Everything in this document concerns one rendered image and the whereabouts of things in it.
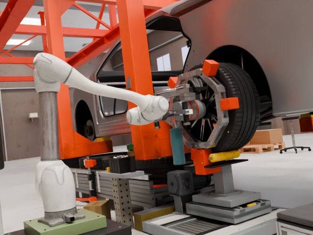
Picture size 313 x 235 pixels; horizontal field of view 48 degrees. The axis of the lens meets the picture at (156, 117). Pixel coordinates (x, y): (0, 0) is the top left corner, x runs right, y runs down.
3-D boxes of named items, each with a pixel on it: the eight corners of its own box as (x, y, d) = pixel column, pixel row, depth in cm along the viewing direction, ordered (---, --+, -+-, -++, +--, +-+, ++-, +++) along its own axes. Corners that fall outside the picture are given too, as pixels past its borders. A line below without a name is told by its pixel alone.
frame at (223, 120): (233, 146, 224) (222, 62, 226) (225, 148, 220) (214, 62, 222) (181, 148, 269) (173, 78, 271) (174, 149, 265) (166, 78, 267)
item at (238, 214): (272, 212, 241) (270, 198, 241) (235, 225, 221) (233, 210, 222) (221, 204, 283) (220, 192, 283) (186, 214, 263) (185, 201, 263)
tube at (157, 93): (190, 92, 245) (188, 77, 246) (168, 93, 235) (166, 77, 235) (175, 95, 260) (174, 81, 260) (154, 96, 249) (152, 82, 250)
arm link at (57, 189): (46, 214, 162) (41, 167, 163) (40, 208, 178) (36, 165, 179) (80, 207, 169) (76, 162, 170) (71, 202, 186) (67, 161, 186)
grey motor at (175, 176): (224, 204, 280) (219, 161, 282) (183, 217, 257) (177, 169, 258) (209, 202, 295) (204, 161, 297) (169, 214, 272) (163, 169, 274)
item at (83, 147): (113, 152, 466) (110, 126, 468) (76, 157, 437) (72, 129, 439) (108, 152, 480) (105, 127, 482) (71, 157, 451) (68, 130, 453)
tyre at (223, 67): (276, 89, 223) (213, 48, 268) (251, 90, 210) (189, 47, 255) (239, 169, 255) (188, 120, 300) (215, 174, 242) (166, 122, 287)
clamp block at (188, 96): (195, 100, 221) (194, 91, 221) (184, 100, 216) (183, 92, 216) (191, 100, 225) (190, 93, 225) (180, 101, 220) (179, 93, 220)
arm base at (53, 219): (54, 228, 157) (52, 216, 157) (36, 222, 174) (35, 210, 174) (90, 218, 168) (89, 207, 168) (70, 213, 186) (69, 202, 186)
